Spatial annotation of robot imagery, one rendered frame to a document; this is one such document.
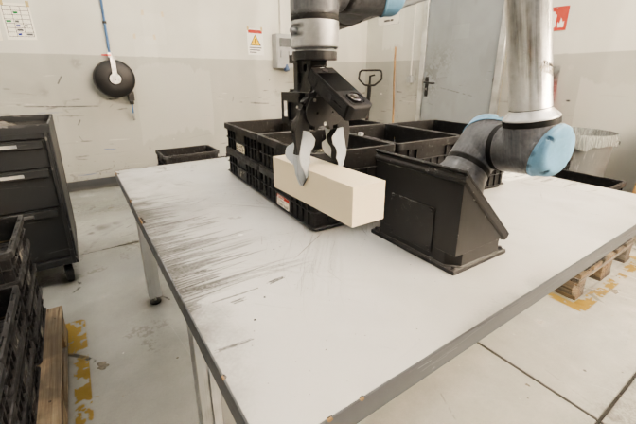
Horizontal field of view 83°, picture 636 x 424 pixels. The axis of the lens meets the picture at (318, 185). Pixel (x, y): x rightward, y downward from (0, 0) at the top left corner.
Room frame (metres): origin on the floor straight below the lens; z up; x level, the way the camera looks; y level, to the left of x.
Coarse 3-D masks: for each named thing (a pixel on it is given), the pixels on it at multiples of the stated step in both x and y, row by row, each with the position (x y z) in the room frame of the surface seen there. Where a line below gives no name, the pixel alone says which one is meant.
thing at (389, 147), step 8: (264, 136) 1.21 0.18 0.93; (360, 136) 1.21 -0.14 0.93; (264, 144) 1.20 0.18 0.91; (272, 144) 1.14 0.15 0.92; (280, 144) 1.09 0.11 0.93; (288, 144) 1.07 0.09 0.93; (392, 144) 1.07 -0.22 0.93; (312, 152) 0.94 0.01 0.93; (320, 152) 0.94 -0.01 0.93; (352, 152) 0.99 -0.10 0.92; (360, 152) 1.00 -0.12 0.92; (368, 152) 1.01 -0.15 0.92; (376, 152) 1.03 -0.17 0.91; (328, 160) 0.95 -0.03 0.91
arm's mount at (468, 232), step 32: (384, 160) 0.91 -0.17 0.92; (416, 160) 0.82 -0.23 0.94; (416, 192) 0.81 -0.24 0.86; (448, 192) 0.74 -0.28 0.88; (480, 192) 0.73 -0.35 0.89; (384, 224) 0.90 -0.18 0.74; (416, 224) 0.80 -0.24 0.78; (448, 224) 0.73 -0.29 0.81; (480, 224) 0.75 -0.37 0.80; (448, 256) 0.73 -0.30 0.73; (480, 256) 0.76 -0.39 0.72
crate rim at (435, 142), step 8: (408, 128) 1.43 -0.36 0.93; (368, 136) 1.21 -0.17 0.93; (456, 136) 1.21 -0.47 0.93; (400, 144) 1.08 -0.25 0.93; (408, 144) 1.09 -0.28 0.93; (416, 144) 1.11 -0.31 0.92; (424, 144) 1.13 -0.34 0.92; (432, 144) 1.15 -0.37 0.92; (440, 144) 1.17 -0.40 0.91; (448, 144) 1.19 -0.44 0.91
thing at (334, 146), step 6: (330, 132) 0.60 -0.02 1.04; (336, 132) 0.60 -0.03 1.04; (342, 132) 0.60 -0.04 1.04; (330, 138) 0.59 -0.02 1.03; (336, 138) 0.60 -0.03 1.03; (342, 138) 0.60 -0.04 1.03; (324, 144) 0.64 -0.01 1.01; (330, 144) 0.60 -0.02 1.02; (336, 144) 0.60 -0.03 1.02; (342, 144) 0.60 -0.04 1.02; (324, 150) 0.65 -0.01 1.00; (330, 150) 0.63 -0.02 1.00; (336, 150) 0.60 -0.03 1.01; (342, 150) 0.60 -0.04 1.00; (330, 156) 0.63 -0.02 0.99; (336, 156) 0.60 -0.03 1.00; (342, 156) 0.60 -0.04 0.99; (336, 162) 0.60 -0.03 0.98; (342, 162) 0.60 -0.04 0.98
